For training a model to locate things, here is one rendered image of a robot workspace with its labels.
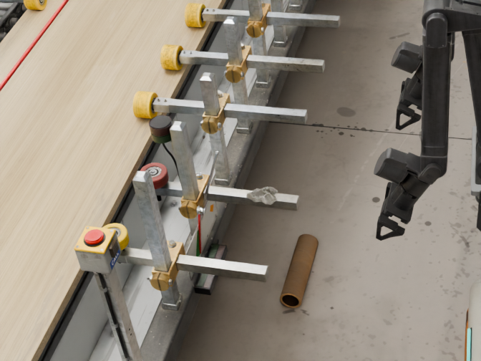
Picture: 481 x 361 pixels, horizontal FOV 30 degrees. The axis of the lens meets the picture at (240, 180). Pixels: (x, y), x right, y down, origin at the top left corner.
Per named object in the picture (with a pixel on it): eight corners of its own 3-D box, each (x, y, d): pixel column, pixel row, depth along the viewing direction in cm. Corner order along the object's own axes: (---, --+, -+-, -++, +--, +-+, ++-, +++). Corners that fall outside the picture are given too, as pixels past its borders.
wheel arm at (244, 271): (269, 275, 233) (268, 263, 230) (265, 285, 231) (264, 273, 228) (114, 254, 245) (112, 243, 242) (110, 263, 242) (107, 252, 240)
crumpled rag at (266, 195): (281, 188, 249) (280, 182, 247) (275, 205, 244) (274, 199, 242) (250, 185, 251) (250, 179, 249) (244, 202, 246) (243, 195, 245)
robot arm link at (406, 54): (452, 56, 224) (453, 36, 231) (409, 39, 223) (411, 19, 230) (429, 90, 233) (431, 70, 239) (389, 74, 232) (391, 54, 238)
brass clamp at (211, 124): (232, 107, 269) (231, 93, 265) (220, 135, 259) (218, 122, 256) (213, 105, 270) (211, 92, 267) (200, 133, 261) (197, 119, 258)
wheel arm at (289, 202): (300, 205, 249) (298, 193, 246) (297, 213, 246) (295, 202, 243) (153, 188, 260) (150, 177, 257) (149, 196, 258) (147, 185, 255)
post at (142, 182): (180, 301, 244) (149, 169, 212) (177, 311, 242) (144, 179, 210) (169, 299, 245) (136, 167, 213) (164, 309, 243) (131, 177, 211)
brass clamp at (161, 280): (187, 255, 242) (185, 242, 238) (172, 293, 232) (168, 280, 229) (166, 252, 244) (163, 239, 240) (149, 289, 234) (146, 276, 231)
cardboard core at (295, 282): (318, 235, 342) (300, 294, 321) (318, 249, 348) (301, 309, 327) (297, 233, 344) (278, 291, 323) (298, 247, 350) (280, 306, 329)
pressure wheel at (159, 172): (177, 191, 262) (170, 162, 254) (167, 210, 256) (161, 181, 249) (151, 188, 264) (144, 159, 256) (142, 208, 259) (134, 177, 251)
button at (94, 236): (107, 235, 192) (105, 229, 191) (100, 248, 189) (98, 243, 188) (90, 233, 193) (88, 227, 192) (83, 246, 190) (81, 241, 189)
